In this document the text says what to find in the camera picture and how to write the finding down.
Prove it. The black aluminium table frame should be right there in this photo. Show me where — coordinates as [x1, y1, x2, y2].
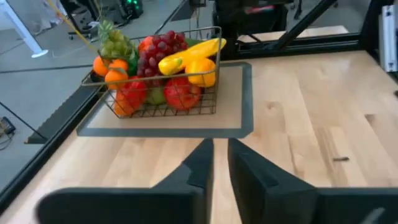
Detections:
[0, 0, 398, 215]

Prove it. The bright red apple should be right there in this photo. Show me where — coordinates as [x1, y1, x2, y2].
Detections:
[164, 77, 202, 111]

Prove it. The small black floor device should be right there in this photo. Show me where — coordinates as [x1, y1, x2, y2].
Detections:
[0, 116, 16, 135]

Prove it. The purple grape bunch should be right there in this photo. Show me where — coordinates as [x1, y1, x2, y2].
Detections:
[136, 30, 189, 78]

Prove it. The large green pear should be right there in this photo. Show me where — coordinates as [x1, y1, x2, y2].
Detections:
[146, 86, 167, 106]

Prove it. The silver aluminium mount bracket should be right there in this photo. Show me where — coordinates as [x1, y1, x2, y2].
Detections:
[378, 4, 398, 73]

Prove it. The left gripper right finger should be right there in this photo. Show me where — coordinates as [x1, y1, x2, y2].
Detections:
[228, 138, 398, 224]

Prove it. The green cucumber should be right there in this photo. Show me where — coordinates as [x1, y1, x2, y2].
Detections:
[185, 37, 205, 48]

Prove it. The green grape bunch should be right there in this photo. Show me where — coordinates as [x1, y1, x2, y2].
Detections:
[98, 20, 140, 77]

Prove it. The red orange mango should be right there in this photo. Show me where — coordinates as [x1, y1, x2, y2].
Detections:
[113, 77, 149, 118]

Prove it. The wire mesh basket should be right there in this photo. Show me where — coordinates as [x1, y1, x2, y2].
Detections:
[76, 61, 254, 139]

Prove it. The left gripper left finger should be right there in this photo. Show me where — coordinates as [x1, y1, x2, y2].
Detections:
[36, 138, 215, 224]

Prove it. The metal wire basket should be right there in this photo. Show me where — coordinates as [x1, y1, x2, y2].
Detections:
[81, 26, 223, 119]

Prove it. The yellow hanging cable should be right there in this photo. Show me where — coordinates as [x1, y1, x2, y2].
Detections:
[46, 0, 99, 54]

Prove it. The yellow banana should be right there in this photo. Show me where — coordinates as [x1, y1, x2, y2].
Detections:
[157, 37, 227, 77]

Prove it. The black equipment with green light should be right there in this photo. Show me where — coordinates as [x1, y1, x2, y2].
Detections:
[60, 0, 144, 35]

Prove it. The orange tangerine cluster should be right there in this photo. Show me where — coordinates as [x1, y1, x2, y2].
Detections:
[92, 55, 130, 91]

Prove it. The yellow mango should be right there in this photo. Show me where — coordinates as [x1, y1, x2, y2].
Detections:
[185, 58, 217, 88]

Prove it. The white stand leg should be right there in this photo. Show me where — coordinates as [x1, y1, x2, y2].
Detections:
[0, 0, 49, 59]

